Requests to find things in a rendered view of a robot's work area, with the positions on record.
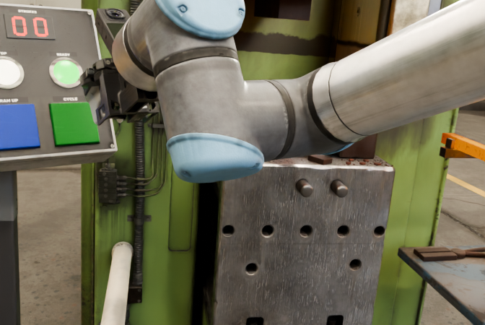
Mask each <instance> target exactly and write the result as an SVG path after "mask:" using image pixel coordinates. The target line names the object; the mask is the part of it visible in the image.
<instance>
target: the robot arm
mask: <svg viewBox="0 0 485 325"><path fill-rule="evenodd" d="M244 17H245V4H244V0H143V2H142V3H141V4H140V5H139V7H138V8H137V10H136V11H135V12H134V13H133V15H132V16H131V17H130V15H129V14H128V12H127V11H126V10H125V9H116V8H107V9H97V14H96V18H95V27H96V28H97V30H98V32H99V34H100V36H101V38H102V39H103V41H104V43H105V45H106V47H107V49H108V50H109V52H110V55H111V56H112V58H103V59H100V60H99V61H97V62H95V64H93V65H92V68H87V70H86V71H85V72H84V73H83V74H82V75H81V76H80V83H81V87H83V90H84V96H85V99H86V101H87V102H88V103H89V106H90V109H91V112H92V117H93V121H94V122H95V124H98V126H100V125H101V124H102V123H103V122H105V121H106V120H107V119H113V118H115V119H116V120H117V122H118V123H121V122H122V121H123V120H125V119H126V121H127V123H128V124H129V123H134V122H140V120H141V119H143V121H144V124H145V123H146V122H147V121H149V120H150V119H151V118H153V117H154V116H156V115H157V114H158V113H159V112H160V110H159V106H158V102H160V107H161V111H162V118H163V122H164V126H165V133H166V136H167V144H166V146H167V151H168V152H169V153H170V156H171V159H172V164H173V167H174V171H175V173H176V175H177V176H178V177H179V178H180V179H181V180H183V181H186V182H190V183H212V182H217V181H229V180H233V179H237V178H243V177H246V176H251V175H252V174H255V173H257V172H259V171H260V170H261V169H262V167H263V164H264V162H268V161H271V160H280V159H286V158H291V157H301V156H307V155H330V154H334V153H337V152H340V151H341V150H344V149H346V148H348V147H350V146H351V145H352V144H353V143H355V142H358V141H360V140H362V139H364V138H365V137H368V136H370V135H373V134H376V133H380V132H382V131H386V130H388V129H393V128H395V127H398V126H402V125H405V124H409V123H411V122H415V121H418V120H421V119H423V118H428V117H430V116H434V115H437V114H440V113H444V112H446V111H451V110H453V109H456V108H459V107H463V106H465V105H469V104H471V103H476V102H478V101H481V100H485V0H460V1H458V2H456V3H454V4H452V5H450V6H448V7H446V8H444V9H442V10H440V11H438V12H436V13H434V14H432V15H430V16H428V17H426V18H424V19H422V20H419V21H418V22H415V23H414V24H412V25H409V26H408V27H405V28H403V29H402V30H399V31H398V32H395V33H393V34H392V35H389V36H388V37H386V38H383V39H382V40H379V41H378V42H376V43H373V44H372V45H369V46H367V47H366V48H363V49H362V50H360V51H357V52H356V53H353V54H352V55H350V56H347V57H346V58H343V59H341V60H340V61H337V62H332V63H329V64H326V65H325V66H322V67H320V68H318V69H316V70H314V71H312V72H310V73H309V74H306V75H305V76H303V77H300V78H297V79H272V80H270V79H259V80H244V79H243V74H242V71H241V68H240V62H239V59H238V56H237V49H236V46H235V41H234V38H233V35H235V34H236V33H237V32H238V31H239V30H240V28H241V26H242V23H243V20H244ZM149 105H152V109H150V108H149ZM100 109H102V114H105V117H104V118H103V119H102V116H101V112H100ZM149 113H152V115H150V116H149V117H148V116H147V115H148V114H149Z"/></svg>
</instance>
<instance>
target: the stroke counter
mask: <svg viewBox="0 0 485 325"><path fill-rule="evenodd" d="M14 19H22V17H14V18H12V24H13V25H15V26H13V29H14V34H17V35H25V34H27V30H26V27H24V26H26V24H25V19H22V21H23V25H16V24H15V21H14ZM36 20H43V21H44V26H37V25H36ZM33 21H34V26H35V34H36V35H38V36H46V35H47V34H48V31H47V28H45V27H47V25H46V21H45V19H43V18H35V19H33ZM16 27H23V28H24V31H25V33H17V32H16ZM37 28H45V34H38V30H37Z"/></svg>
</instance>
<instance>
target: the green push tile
mask: <svg viewBox="0 0 485 325"><path fill-rule="evenodd" d="M49 109H50V115H51V123H52V128H53V137H54V142H55V147H61V146H71V145H81V144H98V143H99V142H100V138H99V134H98V129H97V124H95V122H94V121H93V117H92V112H91V109H90V106H89V103H88V102H85V103H51V104H50V105H49Z"/></svg>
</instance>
